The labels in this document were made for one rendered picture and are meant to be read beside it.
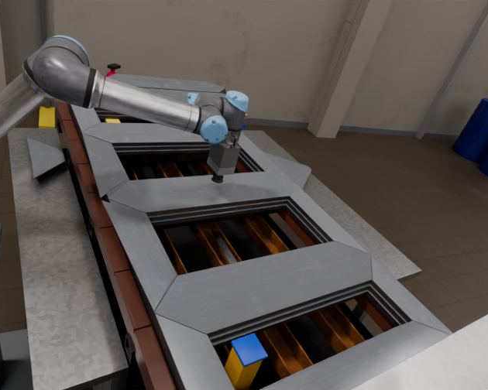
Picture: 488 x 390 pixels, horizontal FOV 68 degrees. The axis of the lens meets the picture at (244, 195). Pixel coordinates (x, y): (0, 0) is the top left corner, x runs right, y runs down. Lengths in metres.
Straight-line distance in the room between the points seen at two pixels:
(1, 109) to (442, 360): 1.15
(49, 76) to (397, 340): 1.05
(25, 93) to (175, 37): 2.80
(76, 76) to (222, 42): 3.09
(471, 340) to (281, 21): 3.67
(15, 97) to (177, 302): 0.67
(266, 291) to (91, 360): 0.46
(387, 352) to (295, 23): 3.66
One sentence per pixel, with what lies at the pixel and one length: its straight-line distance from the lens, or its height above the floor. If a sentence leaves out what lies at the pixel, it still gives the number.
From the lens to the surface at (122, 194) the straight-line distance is 1.20.
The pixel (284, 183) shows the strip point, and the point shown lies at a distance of 1.48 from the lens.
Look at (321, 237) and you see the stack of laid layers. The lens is 1.30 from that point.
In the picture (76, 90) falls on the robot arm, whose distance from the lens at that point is 0.94.
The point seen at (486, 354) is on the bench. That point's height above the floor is 1.05.
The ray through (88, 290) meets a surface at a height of 0.68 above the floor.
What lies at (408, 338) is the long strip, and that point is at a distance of 1.10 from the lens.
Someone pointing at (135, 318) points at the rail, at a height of 0.83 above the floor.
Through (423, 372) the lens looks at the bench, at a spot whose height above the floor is 1.05.
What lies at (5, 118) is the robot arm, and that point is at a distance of 1.15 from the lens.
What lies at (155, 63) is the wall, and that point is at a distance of 3.82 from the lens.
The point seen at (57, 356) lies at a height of 0.68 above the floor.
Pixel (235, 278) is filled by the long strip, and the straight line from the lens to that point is 0.99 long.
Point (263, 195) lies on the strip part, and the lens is 1.35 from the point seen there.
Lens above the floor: 1.55
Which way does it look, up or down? 32 degrees down
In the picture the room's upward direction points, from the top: 17 degrees clockwise
